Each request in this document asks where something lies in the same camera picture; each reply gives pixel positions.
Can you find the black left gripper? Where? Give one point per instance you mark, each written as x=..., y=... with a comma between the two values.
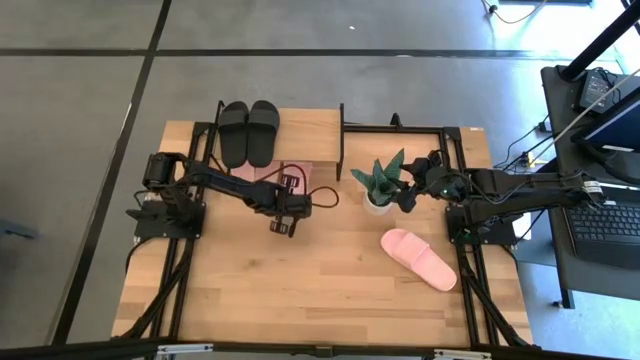
x=295, y=205

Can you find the thick black pole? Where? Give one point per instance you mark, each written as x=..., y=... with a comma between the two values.
x=600, y=42

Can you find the wooden shelf with black frame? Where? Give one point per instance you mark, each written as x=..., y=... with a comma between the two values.
x=310, y=135

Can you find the black side desk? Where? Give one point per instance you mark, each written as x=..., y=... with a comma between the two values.
x=552, y=100

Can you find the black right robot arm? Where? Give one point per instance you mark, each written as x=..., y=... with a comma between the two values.
x=525, y=192

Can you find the large pink slide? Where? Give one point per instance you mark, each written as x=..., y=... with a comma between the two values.
x=420, y=260
x=307, y=175

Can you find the dark monitor screen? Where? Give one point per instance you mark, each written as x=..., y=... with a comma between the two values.
x=615, y=130

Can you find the power strip with plugs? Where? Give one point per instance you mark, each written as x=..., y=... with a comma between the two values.
x=529, y=160

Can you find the snake plant in white pot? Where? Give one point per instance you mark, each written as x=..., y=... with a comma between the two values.
x=382, y=185

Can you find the black laptop keyboard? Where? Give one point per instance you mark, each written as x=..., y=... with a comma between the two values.
x=610, y=235

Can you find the slanted black strut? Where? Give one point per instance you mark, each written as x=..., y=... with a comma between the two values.
x=545, y=167

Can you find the black slide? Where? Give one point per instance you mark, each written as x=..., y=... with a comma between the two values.
x=233, y=135
x=263, y=135

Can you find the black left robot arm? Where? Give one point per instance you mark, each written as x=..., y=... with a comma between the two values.
x=225, y=182

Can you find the black power adapter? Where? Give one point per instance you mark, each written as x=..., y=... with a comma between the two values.
x=594, y=90

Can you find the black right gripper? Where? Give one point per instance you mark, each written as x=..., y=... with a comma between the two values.
x=440, y=182

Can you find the black aluminium table frame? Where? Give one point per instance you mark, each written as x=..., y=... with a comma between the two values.
x=390, y=128

